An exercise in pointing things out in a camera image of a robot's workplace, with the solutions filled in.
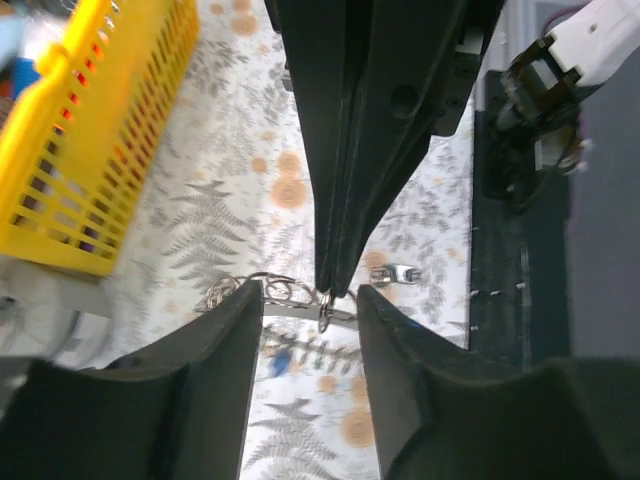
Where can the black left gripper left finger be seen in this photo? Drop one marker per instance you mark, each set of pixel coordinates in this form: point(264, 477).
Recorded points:
point(175, 409)

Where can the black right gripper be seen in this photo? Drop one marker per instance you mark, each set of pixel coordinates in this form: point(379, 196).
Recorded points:
point(365, 133)

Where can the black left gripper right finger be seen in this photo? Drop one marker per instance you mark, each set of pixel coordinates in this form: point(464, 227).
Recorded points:
point(442, 412)

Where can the metal disc with keyrings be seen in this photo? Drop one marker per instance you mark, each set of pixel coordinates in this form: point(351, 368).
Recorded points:
point(286, 297)

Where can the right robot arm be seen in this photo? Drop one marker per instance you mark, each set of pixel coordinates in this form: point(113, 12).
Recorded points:
point(545, 84)

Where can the key with blue tag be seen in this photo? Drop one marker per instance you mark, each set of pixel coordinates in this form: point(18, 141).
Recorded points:
point(280, 363)

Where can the grey paper-wrapped roll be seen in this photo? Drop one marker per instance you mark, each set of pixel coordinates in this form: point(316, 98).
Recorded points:
point(52, 314)

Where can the floral tablecloth mat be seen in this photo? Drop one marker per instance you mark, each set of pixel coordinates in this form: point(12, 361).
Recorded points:
point(229, 193)

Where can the yellow plastic basket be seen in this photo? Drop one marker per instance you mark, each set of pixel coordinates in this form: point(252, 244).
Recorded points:
point(79, 143)

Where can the white blue bottle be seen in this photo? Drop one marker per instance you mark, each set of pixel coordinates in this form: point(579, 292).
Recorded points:
point(23, 75)

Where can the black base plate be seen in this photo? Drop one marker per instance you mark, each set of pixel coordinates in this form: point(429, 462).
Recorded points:
point(519, 313)

